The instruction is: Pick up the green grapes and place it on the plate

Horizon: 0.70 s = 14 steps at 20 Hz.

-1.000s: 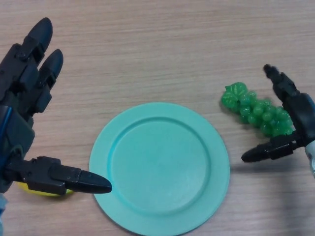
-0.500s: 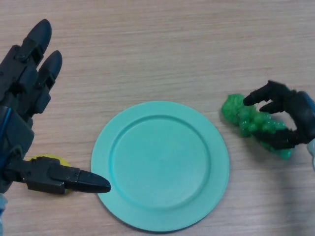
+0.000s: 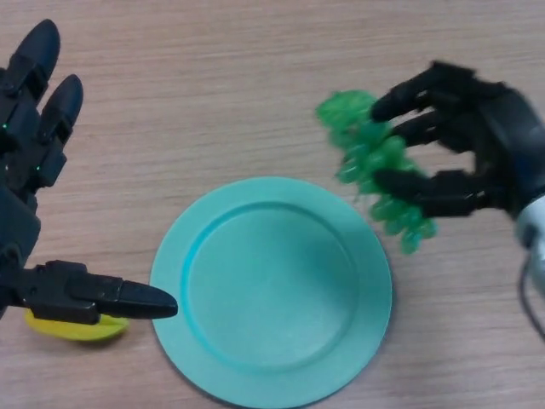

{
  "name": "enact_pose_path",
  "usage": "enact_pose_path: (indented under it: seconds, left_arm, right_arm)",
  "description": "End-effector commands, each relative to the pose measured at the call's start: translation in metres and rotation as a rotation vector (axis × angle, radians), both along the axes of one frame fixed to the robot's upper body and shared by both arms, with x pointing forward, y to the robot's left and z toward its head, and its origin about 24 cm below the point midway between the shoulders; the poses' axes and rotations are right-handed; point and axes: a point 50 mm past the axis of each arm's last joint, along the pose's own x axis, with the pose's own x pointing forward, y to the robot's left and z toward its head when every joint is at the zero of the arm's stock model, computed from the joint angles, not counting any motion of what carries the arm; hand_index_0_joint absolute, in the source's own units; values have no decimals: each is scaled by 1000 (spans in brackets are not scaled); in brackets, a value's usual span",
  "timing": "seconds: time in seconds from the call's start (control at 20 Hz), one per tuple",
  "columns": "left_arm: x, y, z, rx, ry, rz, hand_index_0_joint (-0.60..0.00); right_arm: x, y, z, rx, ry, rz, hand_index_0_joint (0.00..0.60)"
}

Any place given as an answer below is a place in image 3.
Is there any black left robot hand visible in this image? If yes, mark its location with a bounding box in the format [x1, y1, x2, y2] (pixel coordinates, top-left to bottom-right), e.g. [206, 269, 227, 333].
[0, 19, 179, 326]

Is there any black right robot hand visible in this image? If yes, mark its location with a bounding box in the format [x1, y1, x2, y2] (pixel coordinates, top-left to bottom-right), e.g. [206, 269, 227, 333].
[370, 60, 545, 222]

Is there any green grape bunch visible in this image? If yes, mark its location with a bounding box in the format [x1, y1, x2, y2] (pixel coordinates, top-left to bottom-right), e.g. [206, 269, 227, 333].
[314, 89, 439, 256]

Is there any green round plate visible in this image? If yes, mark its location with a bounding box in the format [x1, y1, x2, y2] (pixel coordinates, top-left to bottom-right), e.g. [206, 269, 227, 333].
[149, 176, 393, 409]

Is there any yellow starfruit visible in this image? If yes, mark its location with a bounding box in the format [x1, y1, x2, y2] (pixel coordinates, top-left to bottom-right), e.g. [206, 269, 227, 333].
[24, 308, 131, 343]

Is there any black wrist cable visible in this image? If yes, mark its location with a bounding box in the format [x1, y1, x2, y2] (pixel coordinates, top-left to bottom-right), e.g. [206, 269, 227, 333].
[517, 223, 545, 342]

